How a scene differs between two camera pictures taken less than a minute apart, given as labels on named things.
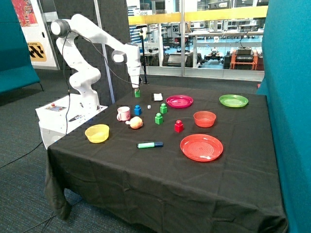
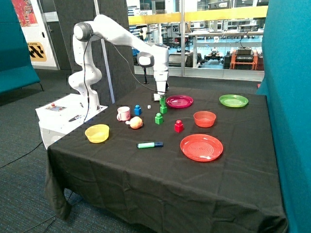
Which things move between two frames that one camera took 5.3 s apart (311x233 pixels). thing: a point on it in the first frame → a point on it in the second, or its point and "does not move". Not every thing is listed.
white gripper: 134,72 → 161,77
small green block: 137,93 → 162,102
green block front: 158,119 does not move
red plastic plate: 201,147 does not move
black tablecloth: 171,159 does not move
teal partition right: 286,50 does not move
